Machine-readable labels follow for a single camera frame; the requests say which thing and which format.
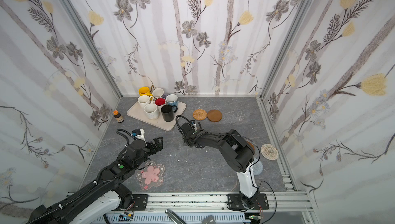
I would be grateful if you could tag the small brown bottle orange cap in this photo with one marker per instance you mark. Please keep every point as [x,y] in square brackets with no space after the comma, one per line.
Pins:
[118,117]

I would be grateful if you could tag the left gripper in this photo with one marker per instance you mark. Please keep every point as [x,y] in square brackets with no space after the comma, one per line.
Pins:
[151,146]

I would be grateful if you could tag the beige serving tray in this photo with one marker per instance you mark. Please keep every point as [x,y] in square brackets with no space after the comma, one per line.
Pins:
[137,112]

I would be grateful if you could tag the black mug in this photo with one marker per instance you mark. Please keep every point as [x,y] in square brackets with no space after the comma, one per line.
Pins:
[168,112]

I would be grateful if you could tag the aluminium frame rail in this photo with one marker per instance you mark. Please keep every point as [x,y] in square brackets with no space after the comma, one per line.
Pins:
[192,208]

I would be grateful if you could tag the blue floral mug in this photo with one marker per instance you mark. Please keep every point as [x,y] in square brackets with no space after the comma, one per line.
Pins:
[172,99]

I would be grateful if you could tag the grey round coaster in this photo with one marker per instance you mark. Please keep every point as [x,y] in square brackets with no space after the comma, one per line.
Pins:
[257,168]

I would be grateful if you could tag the white mug with handle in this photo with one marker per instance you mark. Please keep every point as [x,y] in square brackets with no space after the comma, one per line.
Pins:
[144,100]

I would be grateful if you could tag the white woven round coaster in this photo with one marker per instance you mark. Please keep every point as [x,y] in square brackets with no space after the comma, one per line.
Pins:
[269,152]

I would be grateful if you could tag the lavender mug white inside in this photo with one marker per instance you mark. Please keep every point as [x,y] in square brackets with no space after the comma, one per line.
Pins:
[158,93]

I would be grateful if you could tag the yellow mug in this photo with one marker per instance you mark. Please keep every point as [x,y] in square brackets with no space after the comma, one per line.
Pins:
[144,91]

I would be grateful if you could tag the woven rattan round coaster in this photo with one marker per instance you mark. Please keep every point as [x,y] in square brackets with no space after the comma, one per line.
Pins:
[199,114]

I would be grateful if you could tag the pink flower coaster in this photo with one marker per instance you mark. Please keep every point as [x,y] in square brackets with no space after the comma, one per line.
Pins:
[150,176]

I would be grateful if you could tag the speckled white mug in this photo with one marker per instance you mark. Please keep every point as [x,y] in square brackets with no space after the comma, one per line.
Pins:
[151,111]

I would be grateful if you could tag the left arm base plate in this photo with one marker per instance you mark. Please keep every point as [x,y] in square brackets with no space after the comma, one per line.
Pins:
[135,202]

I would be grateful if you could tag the white mug red inside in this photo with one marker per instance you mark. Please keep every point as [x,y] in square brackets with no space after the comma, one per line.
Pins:
[160,102]

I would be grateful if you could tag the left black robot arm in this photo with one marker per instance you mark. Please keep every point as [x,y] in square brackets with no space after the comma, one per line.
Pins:
[110,179]

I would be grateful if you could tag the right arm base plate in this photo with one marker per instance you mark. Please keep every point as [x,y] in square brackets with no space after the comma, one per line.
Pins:
[239,202]

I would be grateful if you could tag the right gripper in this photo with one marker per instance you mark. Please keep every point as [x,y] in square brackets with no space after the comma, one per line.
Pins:
[187,134]

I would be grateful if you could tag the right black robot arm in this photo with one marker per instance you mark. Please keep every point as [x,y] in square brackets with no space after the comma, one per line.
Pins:
[237,153]

